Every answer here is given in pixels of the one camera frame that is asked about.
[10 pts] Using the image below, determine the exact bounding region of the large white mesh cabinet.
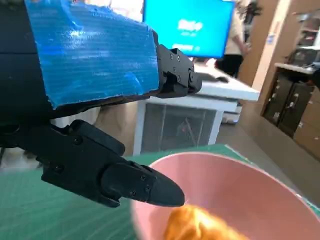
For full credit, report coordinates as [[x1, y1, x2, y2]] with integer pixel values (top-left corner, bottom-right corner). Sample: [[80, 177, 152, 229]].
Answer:
[[132, 96, 238, 156]]

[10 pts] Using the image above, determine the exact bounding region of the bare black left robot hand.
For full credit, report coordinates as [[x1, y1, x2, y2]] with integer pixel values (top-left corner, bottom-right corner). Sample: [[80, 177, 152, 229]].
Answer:
[[0, 0, 203, 209]]

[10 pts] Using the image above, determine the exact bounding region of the blue computer monitor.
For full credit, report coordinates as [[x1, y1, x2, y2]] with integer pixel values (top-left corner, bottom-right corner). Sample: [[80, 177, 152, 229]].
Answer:
[[142, 0, 236, 60]]

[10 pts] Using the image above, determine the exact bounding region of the green cutting mat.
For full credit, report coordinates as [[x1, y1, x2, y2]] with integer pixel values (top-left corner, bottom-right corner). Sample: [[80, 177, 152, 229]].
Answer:
[[0, 143, 320, 240]]

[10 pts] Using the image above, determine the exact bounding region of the white desk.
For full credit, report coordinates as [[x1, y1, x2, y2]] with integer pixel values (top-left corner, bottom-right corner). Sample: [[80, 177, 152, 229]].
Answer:
[[147, 58, 261, 102]]

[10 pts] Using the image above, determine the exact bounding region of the black storage cabinet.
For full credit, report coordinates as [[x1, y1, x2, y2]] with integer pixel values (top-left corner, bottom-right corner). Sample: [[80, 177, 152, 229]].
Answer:
[[261, 67, 316, 138]]

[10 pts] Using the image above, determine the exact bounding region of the long toy bread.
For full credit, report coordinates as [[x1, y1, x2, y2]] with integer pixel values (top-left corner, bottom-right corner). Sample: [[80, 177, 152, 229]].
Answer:
[[163, 204, 248, 240]]

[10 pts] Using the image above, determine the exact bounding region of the pink bowl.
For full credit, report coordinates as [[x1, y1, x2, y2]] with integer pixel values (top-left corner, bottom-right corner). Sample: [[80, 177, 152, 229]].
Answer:
[[129, 152, 320, 240]]

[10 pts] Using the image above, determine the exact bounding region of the person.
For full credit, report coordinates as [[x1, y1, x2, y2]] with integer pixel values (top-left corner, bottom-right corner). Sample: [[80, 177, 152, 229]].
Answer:
[[216, 0, 253, 78]]

